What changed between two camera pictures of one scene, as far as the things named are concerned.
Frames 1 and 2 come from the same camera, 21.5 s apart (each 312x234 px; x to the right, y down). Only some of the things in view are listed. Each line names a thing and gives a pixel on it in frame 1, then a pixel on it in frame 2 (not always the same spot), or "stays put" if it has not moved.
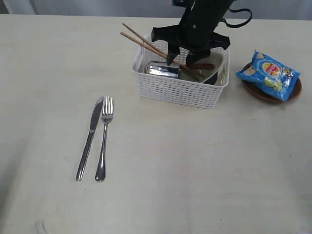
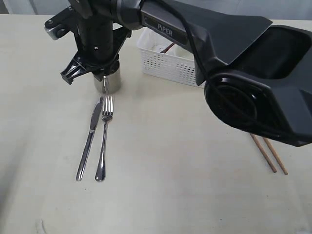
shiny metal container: [162, 68] -> [110, 83]
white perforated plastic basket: [176, 89] -> [162, 57]
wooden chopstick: [125, 25] -> [263, 152]
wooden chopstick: [177, 63] -> [284, 169]
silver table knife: [87, 146] stays put
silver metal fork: [107, 119] stays put
